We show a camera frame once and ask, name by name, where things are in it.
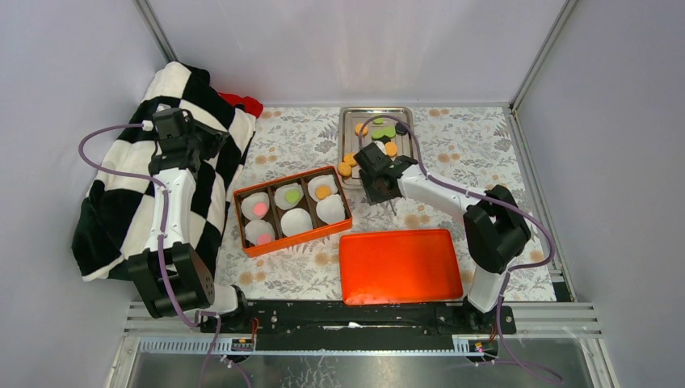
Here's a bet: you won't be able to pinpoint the orange cookie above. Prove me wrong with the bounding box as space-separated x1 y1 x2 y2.
354 123 368 137
385 141 398 158
343 153 357 167
314 184 332 200

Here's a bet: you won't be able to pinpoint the stainless steel tray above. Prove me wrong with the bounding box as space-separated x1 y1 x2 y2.
338 107 415 190

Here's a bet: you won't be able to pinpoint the pink cookie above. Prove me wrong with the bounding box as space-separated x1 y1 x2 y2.
252 202 269 218
256 233 273 246

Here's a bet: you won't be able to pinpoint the orange cookie tin box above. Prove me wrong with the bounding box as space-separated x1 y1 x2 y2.
233 166 353 257

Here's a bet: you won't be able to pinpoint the steel tongs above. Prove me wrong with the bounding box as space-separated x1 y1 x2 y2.
388 200 397 217

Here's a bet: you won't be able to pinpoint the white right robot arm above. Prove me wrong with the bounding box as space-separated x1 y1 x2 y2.
353 143 532 333

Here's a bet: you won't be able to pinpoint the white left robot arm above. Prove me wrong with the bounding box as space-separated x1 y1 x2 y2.
127 108 251 332

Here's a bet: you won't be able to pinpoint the black cookie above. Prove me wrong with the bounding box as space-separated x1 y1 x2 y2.
395 122 410 136

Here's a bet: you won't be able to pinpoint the white paper cup liner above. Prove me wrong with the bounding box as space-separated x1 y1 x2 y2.
280 208 313 237
241 192 271 221
274 183 304 211
316 194 346 225
244 219 276 246
307 175 338 202

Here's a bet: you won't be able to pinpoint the red cloth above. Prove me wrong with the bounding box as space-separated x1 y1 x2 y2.
219 92 264 118

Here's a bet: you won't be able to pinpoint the orange tin lid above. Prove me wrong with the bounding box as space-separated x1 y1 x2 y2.
338 229 464 306

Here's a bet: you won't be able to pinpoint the black white checkered blanket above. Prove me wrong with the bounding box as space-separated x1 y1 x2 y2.
71 61 258 281

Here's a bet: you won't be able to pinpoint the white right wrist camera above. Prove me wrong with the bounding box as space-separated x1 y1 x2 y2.
373 141 387 154

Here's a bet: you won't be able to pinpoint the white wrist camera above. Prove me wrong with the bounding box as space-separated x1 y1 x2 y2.
373 141 387 154
142 104 170 132

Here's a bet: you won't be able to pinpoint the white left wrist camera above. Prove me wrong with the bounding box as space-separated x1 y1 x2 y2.
142 104 170 132

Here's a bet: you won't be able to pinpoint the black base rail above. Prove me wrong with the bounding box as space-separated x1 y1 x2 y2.
200 300 517 351

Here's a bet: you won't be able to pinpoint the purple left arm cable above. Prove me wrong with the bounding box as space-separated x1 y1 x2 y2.
78 123 221 388

